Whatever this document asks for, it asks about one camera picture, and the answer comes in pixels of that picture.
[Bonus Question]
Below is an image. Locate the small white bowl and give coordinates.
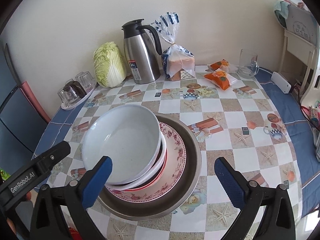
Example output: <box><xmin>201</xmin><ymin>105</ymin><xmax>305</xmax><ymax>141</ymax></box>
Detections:
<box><xmin>82</xmin><ymin>104</ymin><xmax>161</xmax><ymax>185</ymax></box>

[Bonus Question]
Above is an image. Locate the orange snack packet back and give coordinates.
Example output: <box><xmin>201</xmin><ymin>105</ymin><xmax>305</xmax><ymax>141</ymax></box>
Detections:
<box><xmin>210</xmin><ymin>59</ymin><xmax>231</xmax><ymax>72</ymax></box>

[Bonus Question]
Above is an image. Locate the orange snack packet front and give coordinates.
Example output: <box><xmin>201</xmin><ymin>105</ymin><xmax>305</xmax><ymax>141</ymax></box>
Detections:
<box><xmin>204</xmin><ymin>68</ymin><xmax>238</xmax><ymax>90</ymax></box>

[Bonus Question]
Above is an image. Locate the stainless steel thermos jug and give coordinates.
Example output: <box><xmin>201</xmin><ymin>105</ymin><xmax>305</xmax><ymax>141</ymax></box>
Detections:
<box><xmin>121</xmin><ymin>19</ymin><xmax>162</xmax><ymax>85</ymax></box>

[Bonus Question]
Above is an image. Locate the upturned drinking glass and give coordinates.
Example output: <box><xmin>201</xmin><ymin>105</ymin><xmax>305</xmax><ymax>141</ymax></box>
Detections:
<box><xmin>79</xmin><ymin>72</ymin><xmax>97</xmax><ymax>92</ymax></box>
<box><xmin>75</xmin><ymin>72</ymin><xmax>84</xmax><ymax>82</ymax></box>
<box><xmin>57</xmin><ymin>88</ymin><xmax>68</xmax><ymax>106</ymax></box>

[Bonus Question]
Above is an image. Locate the glass teapot brown handle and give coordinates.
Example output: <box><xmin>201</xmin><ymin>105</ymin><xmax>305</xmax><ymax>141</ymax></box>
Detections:
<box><xmin>63</xmin><ymin>80</ymin><xmax>87</xmax><ymax>103</ymax></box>

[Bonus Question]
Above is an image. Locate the bagged sliced bread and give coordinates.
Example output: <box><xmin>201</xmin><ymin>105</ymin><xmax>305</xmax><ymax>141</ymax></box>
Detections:
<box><xmin>151</xmin><ymin>12</ymin><xmax>195</xmax><ymax>81</ymax></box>

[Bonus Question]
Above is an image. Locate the white plastic chair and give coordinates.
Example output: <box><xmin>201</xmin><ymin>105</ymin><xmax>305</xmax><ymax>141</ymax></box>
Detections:
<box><xmin>300</xmin><ymin>48</ymin><xmax>319</xmax><ymax>107</ymax></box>

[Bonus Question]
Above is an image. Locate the person's left hand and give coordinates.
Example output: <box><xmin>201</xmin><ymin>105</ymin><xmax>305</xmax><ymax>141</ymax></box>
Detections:
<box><xmin>6</xmin><ymin>192</ymin><xmax>32</xmax><ymax>238</ymax></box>

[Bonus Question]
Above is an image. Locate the red rimmed white bowl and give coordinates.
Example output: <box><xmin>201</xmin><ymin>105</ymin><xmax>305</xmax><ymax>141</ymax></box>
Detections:
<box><xmin>124</xmin><ymin>151</ymin><xmax>168</xmax><ymax>192</ymax></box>

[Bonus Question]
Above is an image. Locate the napa cabbage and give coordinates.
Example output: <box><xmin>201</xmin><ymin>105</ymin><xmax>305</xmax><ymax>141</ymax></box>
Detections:
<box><xmin>93</xmin><ymin>42</ymin><xmax>126</xmax><ymax>88</ymax></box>

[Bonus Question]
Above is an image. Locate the floral rimmed plate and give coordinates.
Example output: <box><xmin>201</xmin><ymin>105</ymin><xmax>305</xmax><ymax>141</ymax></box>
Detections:
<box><xmin>107</xmin><ymin>122</ymin><xmax>187</xmax><ymax>203</ymax></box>

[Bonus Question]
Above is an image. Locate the clear glass mug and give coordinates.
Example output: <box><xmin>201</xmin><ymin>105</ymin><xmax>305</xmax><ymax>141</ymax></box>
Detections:
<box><xmin>237</xmin><ymin>49</ymin><xmax>260</xmax><ymax>79</ymax></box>

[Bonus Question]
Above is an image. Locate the stainless steel basin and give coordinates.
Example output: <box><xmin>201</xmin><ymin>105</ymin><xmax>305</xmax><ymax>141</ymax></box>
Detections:
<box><xmin>97</xmin><ymin>113</ymin><xmax>202</xmax><ymax>221</ymax></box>

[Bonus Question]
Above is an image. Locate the white square bowl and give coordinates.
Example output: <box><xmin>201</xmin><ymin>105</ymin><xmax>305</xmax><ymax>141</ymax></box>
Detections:
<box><xmin>105</xmin><ymin>133</ymin><xmax>167</xmax><ymax>191</ymax></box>

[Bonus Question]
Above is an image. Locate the pink rolled mat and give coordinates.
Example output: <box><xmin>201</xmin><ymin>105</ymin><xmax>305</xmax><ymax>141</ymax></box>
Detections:
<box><xmin>21</xmin><ymin>81</ymin><xmax>51</xmax><ymax>123</ymax></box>

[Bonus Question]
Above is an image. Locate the white floral tray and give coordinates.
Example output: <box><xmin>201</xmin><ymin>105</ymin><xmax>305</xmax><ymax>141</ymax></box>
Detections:
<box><xmin>61</xmin><ymin>83</ymin><xmax>98</xmax><ymax>111</ymax></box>

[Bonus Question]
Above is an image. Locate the orange snack packet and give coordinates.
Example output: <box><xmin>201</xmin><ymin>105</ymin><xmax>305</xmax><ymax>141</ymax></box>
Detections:
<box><xmin>204</xmin><ymin>68</ymin><xmax>238</xmax><ymax>90</ymax></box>
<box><xmin>210</xmin><ymin>59</ymin><xmax>231</xmax><ymax>72</ymax></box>

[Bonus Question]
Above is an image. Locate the checkered patterned tablecloth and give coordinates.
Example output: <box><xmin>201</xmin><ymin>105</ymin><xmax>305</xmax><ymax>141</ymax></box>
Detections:
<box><xmin>48</xmin><ymin>66</ymin><xmax>302</xmax><ymax>239</ymax></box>

